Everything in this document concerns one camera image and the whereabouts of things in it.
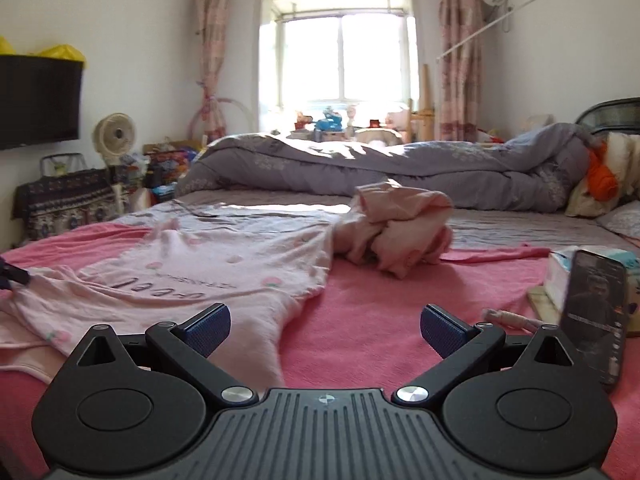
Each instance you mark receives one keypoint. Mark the beige desk fan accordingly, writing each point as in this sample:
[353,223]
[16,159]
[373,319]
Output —
[115,135]

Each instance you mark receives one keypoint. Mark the row of windowsill toys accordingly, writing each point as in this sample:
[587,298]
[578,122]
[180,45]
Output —
[330,122]

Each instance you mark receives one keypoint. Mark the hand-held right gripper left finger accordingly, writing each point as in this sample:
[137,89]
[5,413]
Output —
[209,329]

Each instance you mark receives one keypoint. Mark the orange cloth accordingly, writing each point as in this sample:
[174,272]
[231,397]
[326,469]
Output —
[602,175]

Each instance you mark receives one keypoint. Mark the grey floral quilt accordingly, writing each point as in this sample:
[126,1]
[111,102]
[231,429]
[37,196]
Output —
[400,165]

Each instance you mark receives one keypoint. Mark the pink checked curtain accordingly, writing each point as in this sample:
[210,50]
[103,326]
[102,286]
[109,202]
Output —
[212,35]
[460,60]

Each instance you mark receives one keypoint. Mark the black headboard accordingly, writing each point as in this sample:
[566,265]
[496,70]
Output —
[615,112]

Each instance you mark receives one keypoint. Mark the wooden block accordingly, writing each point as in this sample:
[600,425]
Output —
[542,302]

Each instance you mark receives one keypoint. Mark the yellow plastic bag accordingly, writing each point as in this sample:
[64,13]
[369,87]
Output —
[60,52]

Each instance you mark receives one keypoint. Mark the pink hula hoop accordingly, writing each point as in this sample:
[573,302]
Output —
[227,98]

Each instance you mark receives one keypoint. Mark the black smartphone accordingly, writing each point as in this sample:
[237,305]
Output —
[592,310]

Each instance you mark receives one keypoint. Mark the pink blanket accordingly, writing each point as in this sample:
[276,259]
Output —
[400,300]

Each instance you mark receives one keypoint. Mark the grey floral pillow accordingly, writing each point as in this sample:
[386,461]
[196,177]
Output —
[625,222]

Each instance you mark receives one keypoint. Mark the grey bed sheet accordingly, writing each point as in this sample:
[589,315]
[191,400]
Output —
[500,230]

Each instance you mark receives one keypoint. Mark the black television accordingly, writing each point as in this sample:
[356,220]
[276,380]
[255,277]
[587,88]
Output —
[35,100]

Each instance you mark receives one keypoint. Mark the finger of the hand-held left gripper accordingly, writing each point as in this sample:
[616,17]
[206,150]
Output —
[12,272]

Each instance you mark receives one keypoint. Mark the pink strawberry print shirt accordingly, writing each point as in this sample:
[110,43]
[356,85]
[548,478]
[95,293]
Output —
[200,260]

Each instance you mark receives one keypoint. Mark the crumpled pink pants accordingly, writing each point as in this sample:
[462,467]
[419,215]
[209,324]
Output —
[400,230]

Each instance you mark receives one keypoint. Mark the white baby chair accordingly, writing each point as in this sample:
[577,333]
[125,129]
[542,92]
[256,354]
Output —
[377,136]

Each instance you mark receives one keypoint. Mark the tissue pack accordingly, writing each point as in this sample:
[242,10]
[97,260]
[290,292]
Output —
[557,270]

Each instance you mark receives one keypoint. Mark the patterned cloth covered cabinet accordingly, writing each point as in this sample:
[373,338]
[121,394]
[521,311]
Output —
[65,205]

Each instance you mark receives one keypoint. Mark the pile of toys and bags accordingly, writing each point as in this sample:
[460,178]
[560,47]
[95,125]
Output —
[165,165]

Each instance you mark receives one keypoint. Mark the white clothes rail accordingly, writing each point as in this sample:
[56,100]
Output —
[465,41]

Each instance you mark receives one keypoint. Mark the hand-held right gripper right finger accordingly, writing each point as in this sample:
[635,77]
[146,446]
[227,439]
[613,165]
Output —
[442,329]

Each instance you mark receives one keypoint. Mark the wooden easel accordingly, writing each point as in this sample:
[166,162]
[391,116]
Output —
[425,110]

